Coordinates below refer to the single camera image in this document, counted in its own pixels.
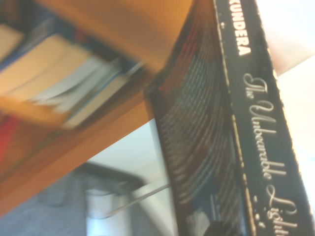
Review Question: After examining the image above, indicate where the red folder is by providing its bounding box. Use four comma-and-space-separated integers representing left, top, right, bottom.
0, 115, 23, 163

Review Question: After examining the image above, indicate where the white floor appliance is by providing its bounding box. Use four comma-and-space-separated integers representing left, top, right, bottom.
85, 188, 120, 236

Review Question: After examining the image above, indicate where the wooden bookshelf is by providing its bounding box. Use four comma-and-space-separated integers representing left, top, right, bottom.
0, 0, 195, 217

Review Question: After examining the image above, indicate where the black paperback book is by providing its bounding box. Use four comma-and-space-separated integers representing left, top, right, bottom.
144, 0, 315, 236

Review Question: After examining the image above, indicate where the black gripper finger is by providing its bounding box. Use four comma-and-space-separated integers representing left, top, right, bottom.
204, 220, 238, 236

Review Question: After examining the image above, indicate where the white page paperback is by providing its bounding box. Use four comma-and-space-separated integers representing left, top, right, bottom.
31, 56, 123, 113

